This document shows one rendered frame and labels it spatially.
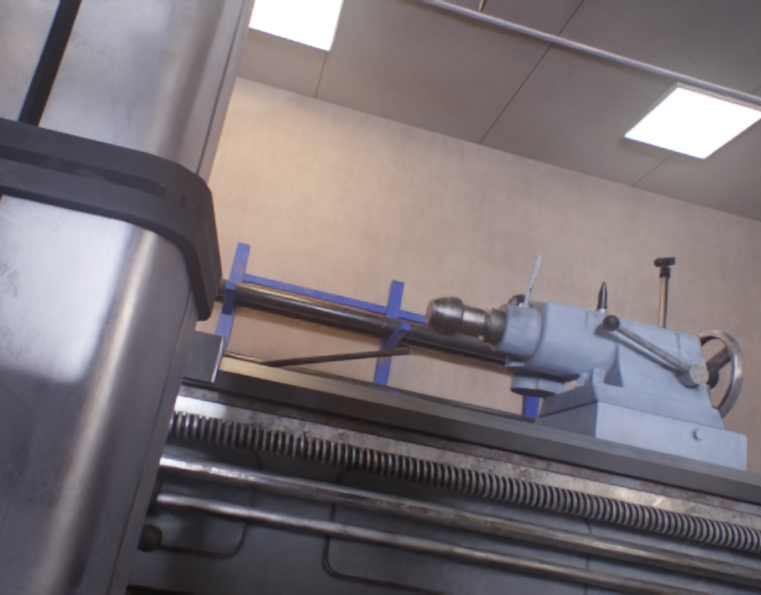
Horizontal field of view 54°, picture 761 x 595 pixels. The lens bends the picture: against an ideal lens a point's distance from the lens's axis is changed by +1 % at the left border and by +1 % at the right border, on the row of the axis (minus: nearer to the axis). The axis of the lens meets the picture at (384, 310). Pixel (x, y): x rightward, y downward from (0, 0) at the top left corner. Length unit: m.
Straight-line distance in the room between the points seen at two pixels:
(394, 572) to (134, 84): 1.09
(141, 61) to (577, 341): 1.42
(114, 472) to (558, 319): 1.43
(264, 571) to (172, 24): 1.06
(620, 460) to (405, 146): 4.05
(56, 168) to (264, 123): 4.90
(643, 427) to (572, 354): 0.21
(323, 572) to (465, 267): 3.91
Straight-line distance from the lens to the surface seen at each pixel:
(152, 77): 0.30
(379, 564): 1.30
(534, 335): 1.63
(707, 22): 4.42
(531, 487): 1.29
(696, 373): 1.69
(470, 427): 1.33
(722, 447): 1.69
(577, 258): 5.40
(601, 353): 1.67
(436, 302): 1.59
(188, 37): 0.31
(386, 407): 1.29
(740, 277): 6.08
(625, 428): 1.57
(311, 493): 1.19
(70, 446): 0.25
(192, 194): 0.27
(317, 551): 1.28
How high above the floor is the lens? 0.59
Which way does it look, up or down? 17 degrees up
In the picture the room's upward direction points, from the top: 10 degrees clockwise
